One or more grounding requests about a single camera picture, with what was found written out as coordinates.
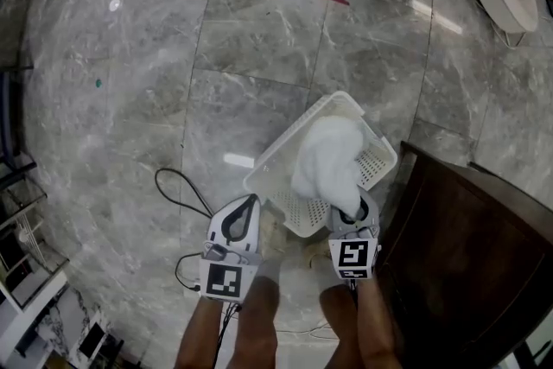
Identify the white towel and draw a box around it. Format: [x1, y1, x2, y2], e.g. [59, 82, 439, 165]
[290, 114, 369, 226]

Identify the person's right leg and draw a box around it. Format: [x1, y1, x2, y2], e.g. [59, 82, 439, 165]
[319, 284, 360, 369]

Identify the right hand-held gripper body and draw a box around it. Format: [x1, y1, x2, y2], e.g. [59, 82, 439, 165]
[327, 228, 383, 282]

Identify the white plastic basket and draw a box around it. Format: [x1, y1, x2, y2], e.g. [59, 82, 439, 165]
[243, 90, 398, 238]

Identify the person's shoe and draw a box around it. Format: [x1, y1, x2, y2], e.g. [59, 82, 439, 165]
[302, 240, 334, 270]
[258, 209, 287, 256]

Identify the person's left shoe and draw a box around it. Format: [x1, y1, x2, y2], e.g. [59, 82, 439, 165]
[258, 209, 287, 256]

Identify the person's leg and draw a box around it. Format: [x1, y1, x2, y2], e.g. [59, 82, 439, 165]
[235, 258, 283, 369]
[319, 284, 360, 369]

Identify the person's left forearm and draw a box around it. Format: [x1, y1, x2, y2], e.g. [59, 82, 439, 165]
[175, 296, 243, 369]

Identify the person's right forearm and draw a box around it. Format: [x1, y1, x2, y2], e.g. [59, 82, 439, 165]
[354, 277, 405, 369]

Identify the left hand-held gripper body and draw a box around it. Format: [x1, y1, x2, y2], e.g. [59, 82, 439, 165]
[198, 241, 264, 302]

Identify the person's left leg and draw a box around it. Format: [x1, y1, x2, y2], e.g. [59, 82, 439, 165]
[235, 258, 283, 369]

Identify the person's right shoe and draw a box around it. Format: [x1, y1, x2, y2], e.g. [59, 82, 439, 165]
[302, 240, 334, 270]

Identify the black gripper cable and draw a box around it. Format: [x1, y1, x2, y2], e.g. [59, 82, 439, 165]
[154, 167, 215, 295]

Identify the black metal rack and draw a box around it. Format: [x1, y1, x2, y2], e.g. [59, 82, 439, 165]
[0, 68, 70, 316]

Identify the dark wooden sink vanity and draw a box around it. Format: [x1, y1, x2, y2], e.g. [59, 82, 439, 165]
[375, 140, 553, 369]

